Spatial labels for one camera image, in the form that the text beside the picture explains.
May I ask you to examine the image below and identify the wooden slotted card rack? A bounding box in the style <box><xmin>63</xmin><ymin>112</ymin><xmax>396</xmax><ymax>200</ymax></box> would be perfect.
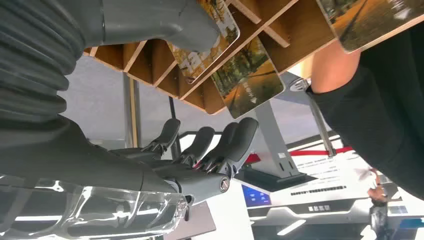
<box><xmin>82</xmin><ymin>0</ymin><xmax>337</xmax><ymax>116</ymax></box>

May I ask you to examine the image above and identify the chrome stanchion post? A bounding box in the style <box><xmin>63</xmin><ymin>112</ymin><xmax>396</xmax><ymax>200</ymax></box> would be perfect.
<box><xmin>289</xmin><ymin>77</ymin><xmax>336</xmax><ymax>158</ymax></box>

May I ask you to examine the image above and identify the grey kiosk stand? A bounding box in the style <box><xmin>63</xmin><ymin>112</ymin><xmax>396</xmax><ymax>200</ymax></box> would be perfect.
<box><xmin>233</xmin><ymin>100</ymin><xmax>317</xmax><ymax>193</ymax></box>

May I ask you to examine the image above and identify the brown board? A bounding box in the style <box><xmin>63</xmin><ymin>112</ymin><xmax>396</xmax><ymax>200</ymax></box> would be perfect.
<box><xmin>163</xmin><ymin>201</ymin><xmax>217</xmax><ymax>240</ymax></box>

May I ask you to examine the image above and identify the autumn trees photo card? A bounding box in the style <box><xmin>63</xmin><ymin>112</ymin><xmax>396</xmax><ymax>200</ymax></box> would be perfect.
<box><xmin>168</xmin><ymin>0</ymin><xmax>241</xmax><ymax>85</ymax></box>
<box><xmin>316</xmin><ymin>0</ymin><xmax>424</xmax><ymax>55</ymax></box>
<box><xmin>210</xmin><ymin>35</ymin><xmax>286</xmax><ymax>120</ymax></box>

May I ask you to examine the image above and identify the white display console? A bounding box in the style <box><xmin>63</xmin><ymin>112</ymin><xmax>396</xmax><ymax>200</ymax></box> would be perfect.
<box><xmin>246</xmin><ymin>150</ymin><xmax>424</xmax><ymax>240</ymax></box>

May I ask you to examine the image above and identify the grey pillar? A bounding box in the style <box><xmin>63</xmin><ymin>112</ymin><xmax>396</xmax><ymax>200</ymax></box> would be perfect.
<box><xmin>123</xmin><ymin>72</ymin><xmax>143</xmax><ymax>149</ymax></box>

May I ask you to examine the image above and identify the ribbed grey right arm sleeve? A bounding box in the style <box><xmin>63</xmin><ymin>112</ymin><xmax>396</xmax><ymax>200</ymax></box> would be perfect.
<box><xmin>0</xmin><ymin>0</ymin><xmax>86</xmax><ymax>124</ymax></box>

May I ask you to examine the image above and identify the red barrier belt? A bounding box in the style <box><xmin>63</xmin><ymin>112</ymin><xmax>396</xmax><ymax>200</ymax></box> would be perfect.
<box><xmin>245</xmin><ymin>146</ymin><xmax>355</xmax><ymax>164</ymax></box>

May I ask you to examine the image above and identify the thin black pole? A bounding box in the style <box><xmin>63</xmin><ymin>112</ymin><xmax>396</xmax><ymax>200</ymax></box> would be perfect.
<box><xmin>168</xmin><ymin>96</ymin><xmax>182</xmax><ymax>160</ymax></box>

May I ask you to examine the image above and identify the blue display screen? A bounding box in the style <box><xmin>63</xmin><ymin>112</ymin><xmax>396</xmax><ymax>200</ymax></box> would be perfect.
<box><xmin>241</xmin><ymin>184</ymin><xmax>273</xmax><ymax>209</ymax></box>

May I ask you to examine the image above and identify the clear plastic hand cover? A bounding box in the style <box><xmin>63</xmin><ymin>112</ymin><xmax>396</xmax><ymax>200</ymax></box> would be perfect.
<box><xmin>0</xmin><ymin>175</ymin><xmax>190</xmax><ymax>240</ymax></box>

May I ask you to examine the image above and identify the person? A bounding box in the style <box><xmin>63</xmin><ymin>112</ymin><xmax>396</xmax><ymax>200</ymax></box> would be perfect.
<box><xmin>365</xmin><ymin>167</ymin><xmax>392</xmax><ymax>240</ymax></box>
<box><xmin>306</xmin><ymin>21</ymin><xmax>424</xmax><ymax>202</ymax></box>

